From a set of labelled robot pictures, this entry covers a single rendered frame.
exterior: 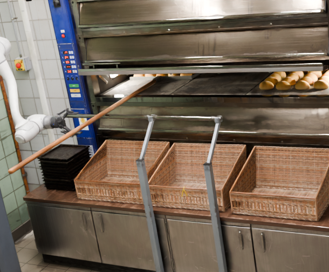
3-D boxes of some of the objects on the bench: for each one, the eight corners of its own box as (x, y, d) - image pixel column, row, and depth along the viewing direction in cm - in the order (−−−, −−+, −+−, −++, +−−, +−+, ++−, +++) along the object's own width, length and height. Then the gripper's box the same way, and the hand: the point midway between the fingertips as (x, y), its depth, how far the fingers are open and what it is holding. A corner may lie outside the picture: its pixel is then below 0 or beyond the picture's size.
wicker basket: (258, 182, 460) (253, 144, 451) (341, 188, 432) (337, 147, 423) (230, 214, 421) (224, 174, 412) (319, 223, 393) (315, 179, 384)
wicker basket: (111, 172, 520) (105, 138, 512) (176, 176, 493) (171, 141, 484) (76, 199, 481) (68, 163, 472) (144, 205, 454) (137, 167, 445)
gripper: (53, 103, 455) (79, 103, 444) (60, 137, 463) (86, 138, 453) (46, 106, 449) (72, 107, 438) (54, 141, 457) (80, 142, 446)
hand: (78, 123), depth 446 cm, fingers open, 13 cm apart
